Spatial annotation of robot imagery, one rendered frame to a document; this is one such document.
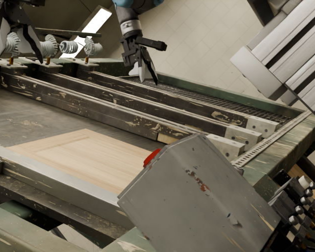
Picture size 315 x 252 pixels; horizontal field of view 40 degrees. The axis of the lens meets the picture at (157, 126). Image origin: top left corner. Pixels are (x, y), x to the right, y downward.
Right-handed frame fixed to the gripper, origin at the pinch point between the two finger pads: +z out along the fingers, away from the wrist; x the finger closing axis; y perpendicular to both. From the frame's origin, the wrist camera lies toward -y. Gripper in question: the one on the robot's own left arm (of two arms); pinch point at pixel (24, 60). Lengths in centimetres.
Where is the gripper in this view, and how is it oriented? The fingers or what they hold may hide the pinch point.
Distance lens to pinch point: 104.2
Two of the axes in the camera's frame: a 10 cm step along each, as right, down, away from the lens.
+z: 2.6, 9.6, -0.7
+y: -8.9, 2.6, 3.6
